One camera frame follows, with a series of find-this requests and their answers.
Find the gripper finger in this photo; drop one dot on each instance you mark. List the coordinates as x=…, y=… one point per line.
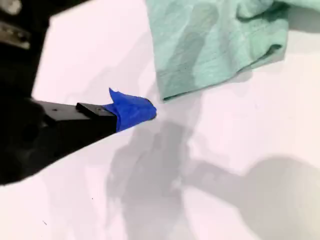
x=100, y=130
x=75, y=111

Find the pale green T-shirt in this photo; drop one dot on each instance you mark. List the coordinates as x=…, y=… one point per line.
x=200, y=50

